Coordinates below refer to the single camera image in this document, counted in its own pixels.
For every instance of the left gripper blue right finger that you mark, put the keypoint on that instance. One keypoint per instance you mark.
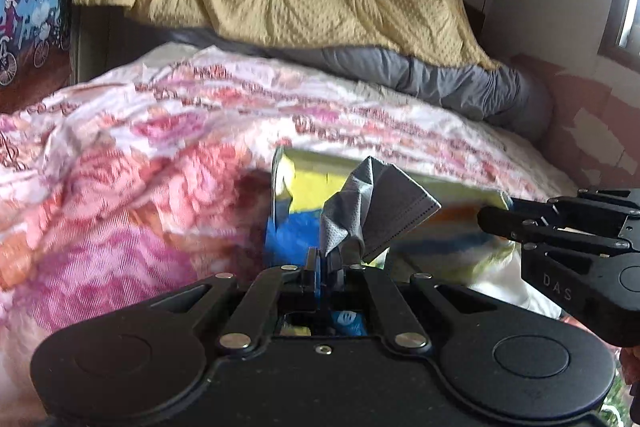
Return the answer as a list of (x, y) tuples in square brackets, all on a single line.
[(364, 303)]

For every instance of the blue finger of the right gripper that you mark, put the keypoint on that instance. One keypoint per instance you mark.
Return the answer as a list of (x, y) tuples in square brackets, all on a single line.
[(512, 225), (588, 207)]

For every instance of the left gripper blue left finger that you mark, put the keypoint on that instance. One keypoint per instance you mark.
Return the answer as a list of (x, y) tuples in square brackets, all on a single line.
[(264, 312)]

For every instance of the white quilted baby cloth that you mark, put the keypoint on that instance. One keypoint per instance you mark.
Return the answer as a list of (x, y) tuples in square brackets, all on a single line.
[(502, 280)]

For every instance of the grey face mask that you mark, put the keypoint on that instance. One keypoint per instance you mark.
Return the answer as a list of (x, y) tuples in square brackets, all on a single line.
[(377, 204)]

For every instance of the striped pastel cloth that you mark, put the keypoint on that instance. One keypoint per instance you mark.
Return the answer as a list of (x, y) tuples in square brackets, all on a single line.
[(450, 246)]

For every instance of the person's right hand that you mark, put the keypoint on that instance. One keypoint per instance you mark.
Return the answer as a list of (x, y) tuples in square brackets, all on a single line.
[(630, 362)]

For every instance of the shallow tray with cartoon print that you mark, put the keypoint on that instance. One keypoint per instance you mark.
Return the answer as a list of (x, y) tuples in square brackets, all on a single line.
[(301, 183)]

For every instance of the grey rolled duvet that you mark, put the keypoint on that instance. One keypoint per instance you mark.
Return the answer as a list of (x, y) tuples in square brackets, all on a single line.
[(503, 97)]

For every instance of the floral pink bed sheet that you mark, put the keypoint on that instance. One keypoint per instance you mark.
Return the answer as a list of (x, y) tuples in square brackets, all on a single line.
[(157, 174)]

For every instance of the window with brown frame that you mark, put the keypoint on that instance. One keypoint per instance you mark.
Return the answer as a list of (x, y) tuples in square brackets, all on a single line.
[(620, 39)]

